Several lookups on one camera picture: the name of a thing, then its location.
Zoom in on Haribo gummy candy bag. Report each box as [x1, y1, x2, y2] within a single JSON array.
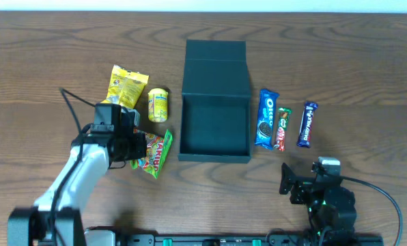
[[130, 129, 173, 179]]

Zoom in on yellow snack bag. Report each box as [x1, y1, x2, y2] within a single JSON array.
[[102, 65, 149, 109]]

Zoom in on blue Oreo cookie pack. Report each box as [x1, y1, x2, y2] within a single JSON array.
[[255, 89, 279, 149]]

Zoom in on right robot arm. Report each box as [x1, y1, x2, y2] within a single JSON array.
[[279, 157, 356, 245]]

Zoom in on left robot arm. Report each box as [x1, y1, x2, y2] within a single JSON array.
[[7, 104, 146, 245]]

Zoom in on purple Dairy Milk bar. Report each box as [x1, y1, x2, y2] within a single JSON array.
[[296, 101, 318, 148]]

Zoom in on yellow candy canister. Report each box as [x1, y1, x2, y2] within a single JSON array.
[[148, 88, 168, 123]]

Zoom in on red green KitKat bar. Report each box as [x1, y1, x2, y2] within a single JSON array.
[[274, 107, 292, 152]]

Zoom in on dark green open box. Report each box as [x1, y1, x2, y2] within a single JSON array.
[[178, 40, 252, 163]]

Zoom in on right black cable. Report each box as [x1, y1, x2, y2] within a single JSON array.
[[339, 175, 404, 246]]

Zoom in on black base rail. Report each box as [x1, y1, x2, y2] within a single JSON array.
[[83, 233, 384, 246]]

